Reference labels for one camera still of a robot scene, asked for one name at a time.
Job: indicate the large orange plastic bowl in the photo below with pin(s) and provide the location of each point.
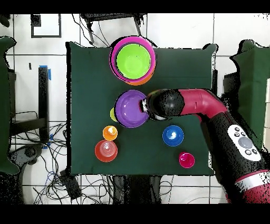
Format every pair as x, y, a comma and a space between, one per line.
140, 83

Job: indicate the light green plastic bowl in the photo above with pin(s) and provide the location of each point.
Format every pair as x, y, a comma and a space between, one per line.
133, 61

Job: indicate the large pink plastic bowl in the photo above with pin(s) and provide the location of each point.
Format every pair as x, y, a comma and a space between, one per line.
111, 52

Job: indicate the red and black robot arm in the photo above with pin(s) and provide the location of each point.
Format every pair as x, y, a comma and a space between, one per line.
202, 101

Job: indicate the yellow plastic cup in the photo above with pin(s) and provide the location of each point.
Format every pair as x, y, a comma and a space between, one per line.
112, 115

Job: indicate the blue plastic bowl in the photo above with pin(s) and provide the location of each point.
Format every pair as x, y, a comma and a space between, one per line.
173, 135

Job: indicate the orange plastic cup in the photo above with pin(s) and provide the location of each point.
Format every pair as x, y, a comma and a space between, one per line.
109, 133

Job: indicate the dark green tablecloth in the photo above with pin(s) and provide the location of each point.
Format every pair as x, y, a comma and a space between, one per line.
95, 84

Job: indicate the small red-orange plastic bowl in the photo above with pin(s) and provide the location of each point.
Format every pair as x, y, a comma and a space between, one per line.
106, 151

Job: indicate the red plastic cup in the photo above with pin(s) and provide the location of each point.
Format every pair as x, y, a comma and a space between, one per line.
186, 160

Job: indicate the black stool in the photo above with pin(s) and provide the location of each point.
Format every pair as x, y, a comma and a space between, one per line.
111, 16

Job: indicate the black metal stand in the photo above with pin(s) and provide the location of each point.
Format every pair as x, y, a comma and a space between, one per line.
43, 95

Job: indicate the black power brick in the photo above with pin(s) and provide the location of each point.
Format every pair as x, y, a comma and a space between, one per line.
70, 186

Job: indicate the green covered side table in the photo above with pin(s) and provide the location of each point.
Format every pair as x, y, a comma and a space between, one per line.
4, 105
253, 74

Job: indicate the white box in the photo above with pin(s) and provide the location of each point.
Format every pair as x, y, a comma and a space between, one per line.
268, 101

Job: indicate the black floor frame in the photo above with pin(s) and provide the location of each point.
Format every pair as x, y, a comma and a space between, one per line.
35, 21

